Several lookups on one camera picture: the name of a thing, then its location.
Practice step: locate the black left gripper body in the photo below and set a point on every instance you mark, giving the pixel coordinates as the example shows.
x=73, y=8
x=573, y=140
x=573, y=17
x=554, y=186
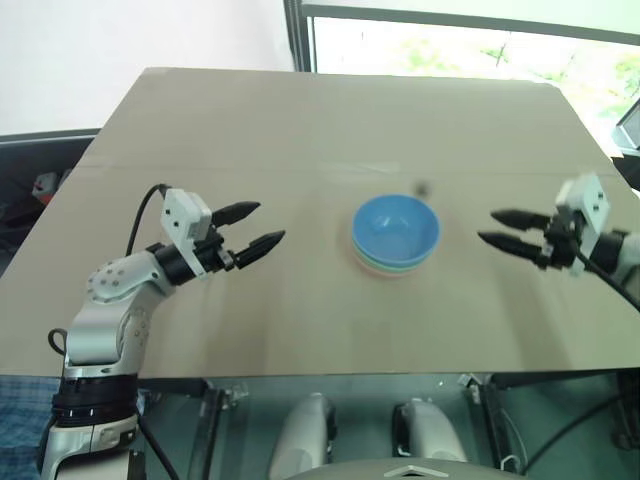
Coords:
x=214, y=251

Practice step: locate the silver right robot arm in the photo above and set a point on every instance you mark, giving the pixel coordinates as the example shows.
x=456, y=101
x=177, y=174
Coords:
x=617, y=250

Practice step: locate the blue plastic bowl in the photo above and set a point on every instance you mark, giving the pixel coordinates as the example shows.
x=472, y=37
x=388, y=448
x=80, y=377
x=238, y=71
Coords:
x=397, y=227

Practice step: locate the silver robot leg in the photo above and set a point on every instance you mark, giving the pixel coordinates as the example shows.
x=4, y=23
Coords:
x=430, y=430
x=302, y=435

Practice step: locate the dark robot torso front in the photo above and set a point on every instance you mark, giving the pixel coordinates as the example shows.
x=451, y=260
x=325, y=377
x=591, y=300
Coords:
x=400, y=470

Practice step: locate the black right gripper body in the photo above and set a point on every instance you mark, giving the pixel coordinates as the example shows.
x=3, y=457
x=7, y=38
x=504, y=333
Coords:
x=562, y=242

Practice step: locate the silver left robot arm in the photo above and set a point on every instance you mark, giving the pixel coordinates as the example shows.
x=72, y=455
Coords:
x=102, y=286

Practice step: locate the blue plaid cloth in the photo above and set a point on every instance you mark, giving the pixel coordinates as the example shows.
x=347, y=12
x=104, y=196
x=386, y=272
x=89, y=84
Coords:
x=22, y=425

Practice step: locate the silver right robot leg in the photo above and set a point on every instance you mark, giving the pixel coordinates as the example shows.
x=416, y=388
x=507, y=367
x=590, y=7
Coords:
x=430, y=430

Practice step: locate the silver left robot leg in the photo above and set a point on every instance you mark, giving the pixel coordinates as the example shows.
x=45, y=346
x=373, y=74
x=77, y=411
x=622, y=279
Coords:
x=302, y=435

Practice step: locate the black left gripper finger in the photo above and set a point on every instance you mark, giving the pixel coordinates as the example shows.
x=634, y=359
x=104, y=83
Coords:
x=262, y=245
x=239, y=210

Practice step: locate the dark monitor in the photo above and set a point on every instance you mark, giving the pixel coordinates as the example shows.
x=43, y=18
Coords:
x=627, y=131

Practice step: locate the dark window frame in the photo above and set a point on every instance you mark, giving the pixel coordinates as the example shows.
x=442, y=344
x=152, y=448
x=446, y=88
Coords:
x=299, y=35

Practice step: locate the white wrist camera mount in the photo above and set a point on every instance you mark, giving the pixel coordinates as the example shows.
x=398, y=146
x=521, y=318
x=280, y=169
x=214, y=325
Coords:
x=590, y=200
x=181, y=214

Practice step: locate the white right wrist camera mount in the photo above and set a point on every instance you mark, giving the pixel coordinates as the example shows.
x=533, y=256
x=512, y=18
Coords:
x=590, y=200

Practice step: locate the green plastic bowl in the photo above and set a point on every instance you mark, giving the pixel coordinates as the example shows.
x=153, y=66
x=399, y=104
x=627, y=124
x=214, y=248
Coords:
x=372, y=266

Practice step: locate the metal table leg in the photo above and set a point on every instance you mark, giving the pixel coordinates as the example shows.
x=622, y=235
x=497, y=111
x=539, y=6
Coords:
x=207, y=430
x=487, y=425

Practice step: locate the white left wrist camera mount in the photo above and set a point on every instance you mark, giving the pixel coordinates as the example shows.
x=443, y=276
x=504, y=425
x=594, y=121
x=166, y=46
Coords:
x=181, y=214

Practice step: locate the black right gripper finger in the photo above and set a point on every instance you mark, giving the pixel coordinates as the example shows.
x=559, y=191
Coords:
x=517, y=218
x=510, y=244

